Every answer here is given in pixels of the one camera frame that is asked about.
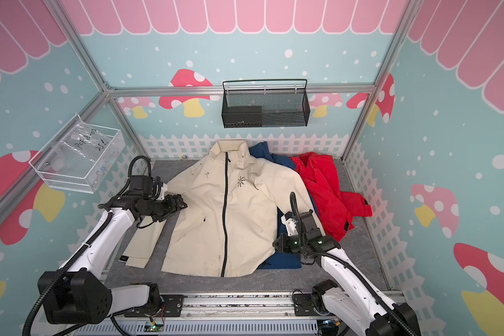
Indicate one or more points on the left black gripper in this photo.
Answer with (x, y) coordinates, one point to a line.
(172, 207)

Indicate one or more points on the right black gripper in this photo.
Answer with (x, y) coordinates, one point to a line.
(283, 247)

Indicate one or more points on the red jacket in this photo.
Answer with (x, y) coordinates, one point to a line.
(336, 209)

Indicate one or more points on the cream beige jacket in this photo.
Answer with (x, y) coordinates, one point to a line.
(234, 202)

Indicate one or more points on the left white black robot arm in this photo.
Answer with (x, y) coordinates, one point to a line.
(74, 294)

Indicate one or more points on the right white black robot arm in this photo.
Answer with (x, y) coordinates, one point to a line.
(349, 295)

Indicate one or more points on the black box in basket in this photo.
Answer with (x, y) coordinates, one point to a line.
(242, 116)

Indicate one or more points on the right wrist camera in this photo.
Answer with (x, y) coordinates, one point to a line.
(290, 224)

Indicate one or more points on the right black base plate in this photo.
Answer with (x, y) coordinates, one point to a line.
(303, 305)

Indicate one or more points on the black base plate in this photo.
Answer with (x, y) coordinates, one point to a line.
(171, 306)
(303, 305)

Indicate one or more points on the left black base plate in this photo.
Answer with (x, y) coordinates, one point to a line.
(171, 306)

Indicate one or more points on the aluminium front rail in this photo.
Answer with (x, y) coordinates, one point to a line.
(234, 314)

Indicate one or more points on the black wire mesh basket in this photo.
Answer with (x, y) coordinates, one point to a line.
(284, 102)

